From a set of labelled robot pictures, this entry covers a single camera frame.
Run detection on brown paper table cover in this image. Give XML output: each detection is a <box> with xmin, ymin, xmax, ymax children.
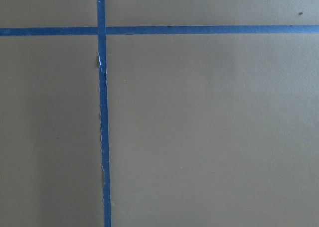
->
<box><xmin>0</xmin><ymin>0</ymin><xmax>319</xmax><ymax>227</ymax></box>

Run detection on blue tape horizontal strip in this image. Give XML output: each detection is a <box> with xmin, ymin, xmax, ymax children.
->
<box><xmin>0</xmin><ymin>25</ymin><xmax>319</xmax><ymax>36</ymax></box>

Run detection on blue tape vertical strip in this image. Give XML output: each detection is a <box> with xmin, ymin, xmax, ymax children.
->
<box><xmin>97</xmin><ymin>0</ymin><xmax>112</xmax><ymax>227</ymax></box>

